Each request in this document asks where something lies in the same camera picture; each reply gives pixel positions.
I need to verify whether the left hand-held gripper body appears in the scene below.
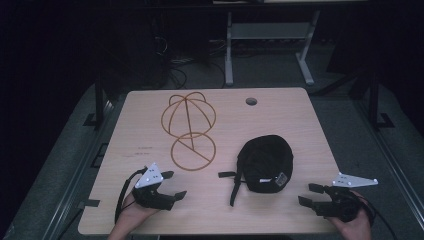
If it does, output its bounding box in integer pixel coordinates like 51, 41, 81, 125
131, 162, 176, 212

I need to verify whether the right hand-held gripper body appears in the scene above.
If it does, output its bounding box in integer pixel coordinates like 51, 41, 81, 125
313, 172, 379, 224

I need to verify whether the black cap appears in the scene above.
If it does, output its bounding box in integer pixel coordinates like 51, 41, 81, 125
218, 134, 295, 208

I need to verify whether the orange wire hat stand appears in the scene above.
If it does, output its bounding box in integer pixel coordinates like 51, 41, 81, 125
160, 91, 217, 172

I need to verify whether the person's right hand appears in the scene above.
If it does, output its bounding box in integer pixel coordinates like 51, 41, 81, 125
328, 189, 373, 240

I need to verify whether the person's left hand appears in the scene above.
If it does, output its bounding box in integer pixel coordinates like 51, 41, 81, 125
113, 193, 160, 234

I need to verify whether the dark tape strip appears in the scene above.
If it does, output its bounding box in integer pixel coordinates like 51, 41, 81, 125
79, 198, 101, 209

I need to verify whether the black metal stand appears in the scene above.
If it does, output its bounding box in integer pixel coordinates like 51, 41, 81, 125
83, 71, 108, 129
366, 68, 396, 130

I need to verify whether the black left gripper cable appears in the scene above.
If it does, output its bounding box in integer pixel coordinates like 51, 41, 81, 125
114, 167, 148, 225

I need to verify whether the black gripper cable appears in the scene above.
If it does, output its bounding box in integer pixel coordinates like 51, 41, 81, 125
114, 167, 148, 225
349, 191, 398, 240

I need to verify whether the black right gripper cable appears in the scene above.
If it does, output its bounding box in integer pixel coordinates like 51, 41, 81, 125
349, 191, 398, 240

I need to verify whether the bundle of floor cables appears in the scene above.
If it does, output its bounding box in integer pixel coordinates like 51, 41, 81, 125
152, 34, 228, 90

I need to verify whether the grey metal desk frame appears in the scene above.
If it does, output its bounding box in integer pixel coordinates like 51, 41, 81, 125
224, 10, 322, 88

